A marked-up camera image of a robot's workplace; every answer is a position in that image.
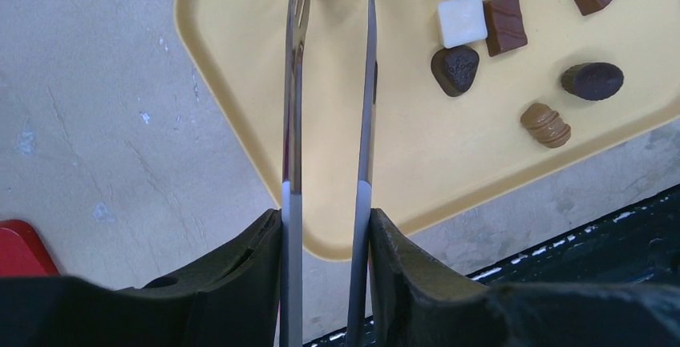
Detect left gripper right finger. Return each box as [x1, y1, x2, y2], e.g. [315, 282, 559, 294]
[369, 207, 532, 347]

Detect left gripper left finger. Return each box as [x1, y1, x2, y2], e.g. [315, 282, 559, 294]
[122, 208, 282, 347]

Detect metal tongs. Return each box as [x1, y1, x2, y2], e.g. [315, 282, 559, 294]
[279, 0, 378, 346]

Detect milk ribbed chocolate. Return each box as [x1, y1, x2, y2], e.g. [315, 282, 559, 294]
[520, 103, 571, 148]

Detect dark heart chocolate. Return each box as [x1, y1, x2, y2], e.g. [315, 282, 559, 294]
[431, 45, 480, 97]

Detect dark oval chocolate right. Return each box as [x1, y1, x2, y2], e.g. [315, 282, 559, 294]
[560, 63, 625, 101]

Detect white square chocolate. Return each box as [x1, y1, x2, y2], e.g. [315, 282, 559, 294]
[437, 0, 488, 48]

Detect brown square chocolate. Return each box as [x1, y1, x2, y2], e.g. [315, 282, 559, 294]
[483, 0, 528, 57]

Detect red box lid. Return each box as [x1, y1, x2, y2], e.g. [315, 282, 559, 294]
[1, 219, 59, 278]

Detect yellow tray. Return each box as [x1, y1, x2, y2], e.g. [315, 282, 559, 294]
[173, 0, 680, 262]

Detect black base frame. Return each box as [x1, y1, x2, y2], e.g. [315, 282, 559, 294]
[308, 185, 680, 347]

